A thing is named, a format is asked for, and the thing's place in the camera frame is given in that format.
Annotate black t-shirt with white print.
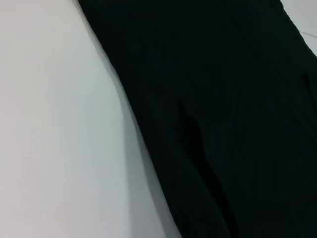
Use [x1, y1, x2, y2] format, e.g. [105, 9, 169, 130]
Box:
[76, 0, 317, 238]

